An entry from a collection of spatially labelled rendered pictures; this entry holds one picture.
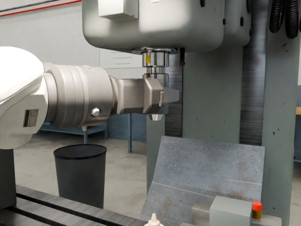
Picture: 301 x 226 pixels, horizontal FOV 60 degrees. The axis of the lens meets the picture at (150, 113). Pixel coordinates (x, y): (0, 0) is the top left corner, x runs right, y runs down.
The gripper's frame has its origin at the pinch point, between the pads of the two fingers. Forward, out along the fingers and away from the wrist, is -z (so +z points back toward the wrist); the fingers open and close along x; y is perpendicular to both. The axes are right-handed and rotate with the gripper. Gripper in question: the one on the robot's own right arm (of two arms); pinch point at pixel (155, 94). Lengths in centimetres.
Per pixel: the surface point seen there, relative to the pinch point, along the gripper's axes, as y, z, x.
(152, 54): -6.9, 1.9, -1.5
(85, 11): -13.0, 11.5, 3.3
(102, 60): -51, -236, 486
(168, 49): -7.5, 0.7, -4.3
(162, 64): -5.2, 0.3, -2.4
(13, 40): -114, -109, 757
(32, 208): 32, 13, 36
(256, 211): 19.2, -10.8, -14.2
